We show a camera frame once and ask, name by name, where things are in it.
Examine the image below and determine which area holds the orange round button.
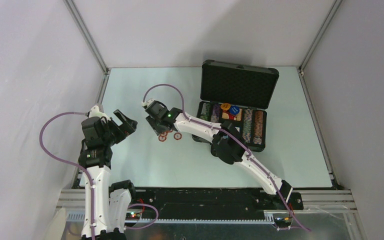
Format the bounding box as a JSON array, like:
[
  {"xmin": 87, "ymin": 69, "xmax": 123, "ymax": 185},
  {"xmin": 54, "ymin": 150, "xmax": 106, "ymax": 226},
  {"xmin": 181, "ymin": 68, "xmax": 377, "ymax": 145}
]
[{"xmin": 220, "ymin": 103, "xmax": 231, "ymax": 111}]

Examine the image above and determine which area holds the blue round dealer button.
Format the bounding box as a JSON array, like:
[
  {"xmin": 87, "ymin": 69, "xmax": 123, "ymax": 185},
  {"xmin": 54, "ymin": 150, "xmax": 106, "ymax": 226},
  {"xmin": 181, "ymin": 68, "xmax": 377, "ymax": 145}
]
[{"xmin": 228, "ymin": 105, "xmax": 241, "ymax": 116}]

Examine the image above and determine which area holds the black poker set case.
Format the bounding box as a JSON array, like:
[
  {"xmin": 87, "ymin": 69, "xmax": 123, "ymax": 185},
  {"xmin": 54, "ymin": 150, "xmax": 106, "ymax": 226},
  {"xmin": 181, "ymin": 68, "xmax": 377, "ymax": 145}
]
[{"xmin": 196, "ymin": 59, "xmax": 280, "ymax": 153}]

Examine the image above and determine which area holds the red Texas Hold'em card deck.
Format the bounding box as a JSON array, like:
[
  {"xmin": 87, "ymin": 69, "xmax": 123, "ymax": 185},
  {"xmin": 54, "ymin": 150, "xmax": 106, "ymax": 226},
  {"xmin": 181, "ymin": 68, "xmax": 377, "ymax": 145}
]
[{"xmin": 221, "ymin": 109, "xmax": 243, "ymax": 122}]

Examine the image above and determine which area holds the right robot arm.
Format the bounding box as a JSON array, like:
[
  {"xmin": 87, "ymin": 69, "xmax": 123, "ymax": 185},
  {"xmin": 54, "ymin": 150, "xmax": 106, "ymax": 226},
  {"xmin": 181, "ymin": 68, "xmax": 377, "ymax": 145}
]
[{"xmin": 141, "ymin": 98, "xmax": 293, "ymax": 209}]

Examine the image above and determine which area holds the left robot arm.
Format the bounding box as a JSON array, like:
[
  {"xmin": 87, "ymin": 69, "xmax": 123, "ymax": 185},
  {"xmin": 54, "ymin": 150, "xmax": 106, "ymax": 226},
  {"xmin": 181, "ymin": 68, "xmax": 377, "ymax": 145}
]
[{"xmin": 78, "ymin": 105, "xmax": 138, "ymax": 240}]

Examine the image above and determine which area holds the green chip stack row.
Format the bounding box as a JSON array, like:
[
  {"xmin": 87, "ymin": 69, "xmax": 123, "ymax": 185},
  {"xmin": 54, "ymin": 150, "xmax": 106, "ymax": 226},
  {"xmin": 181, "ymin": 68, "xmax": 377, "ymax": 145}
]
[{"xmin": 199, "ymin": 102, "xmax": 211, "ymax": 121}]

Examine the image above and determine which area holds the purple chip stack row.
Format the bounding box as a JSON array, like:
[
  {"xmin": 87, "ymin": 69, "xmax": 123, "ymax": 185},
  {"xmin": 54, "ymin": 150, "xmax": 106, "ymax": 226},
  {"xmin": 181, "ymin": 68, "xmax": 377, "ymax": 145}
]
[{"xmin": 210, "ymin": 104, "xmax": 221, "ymax": 123}]

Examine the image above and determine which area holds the blue orange chip stack row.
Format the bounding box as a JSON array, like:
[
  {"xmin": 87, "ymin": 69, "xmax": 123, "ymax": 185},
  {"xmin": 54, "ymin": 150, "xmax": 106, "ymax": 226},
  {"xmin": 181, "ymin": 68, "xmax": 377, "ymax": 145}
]
[{"xmin": 242, "ymin": 108, "xmax": 253, "ymax": 143}]

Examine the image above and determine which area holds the dark orange chip stack row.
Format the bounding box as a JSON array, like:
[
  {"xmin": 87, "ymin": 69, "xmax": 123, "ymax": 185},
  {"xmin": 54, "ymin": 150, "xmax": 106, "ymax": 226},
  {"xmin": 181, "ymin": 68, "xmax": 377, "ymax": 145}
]
[{"xmin": 252, "ymin": 110, "xmax": 264, "ymax": 145}]

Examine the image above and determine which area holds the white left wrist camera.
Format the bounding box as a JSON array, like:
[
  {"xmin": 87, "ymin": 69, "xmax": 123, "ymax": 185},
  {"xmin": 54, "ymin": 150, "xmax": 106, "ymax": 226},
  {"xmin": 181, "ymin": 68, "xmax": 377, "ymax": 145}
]
[{"xmin": 87, "ymin": 103, "xmax": 110, "ymax": 121}]

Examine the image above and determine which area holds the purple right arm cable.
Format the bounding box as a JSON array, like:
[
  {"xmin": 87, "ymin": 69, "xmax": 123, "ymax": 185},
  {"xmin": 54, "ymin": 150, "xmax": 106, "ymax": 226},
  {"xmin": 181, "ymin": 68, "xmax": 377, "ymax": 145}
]
[{"xmin": 142, "ymin": 83, "xmax": 312, "ymax": 233}]

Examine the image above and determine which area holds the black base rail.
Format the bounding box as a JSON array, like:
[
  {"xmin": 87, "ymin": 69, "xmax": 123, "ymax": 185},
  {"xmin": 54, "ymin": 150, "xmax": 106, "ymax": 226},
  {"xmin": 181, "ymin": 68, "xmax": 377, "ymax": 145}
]
[{"xmin": 126, "ymin": 187, "xmax": 286, "ymax": 222}]

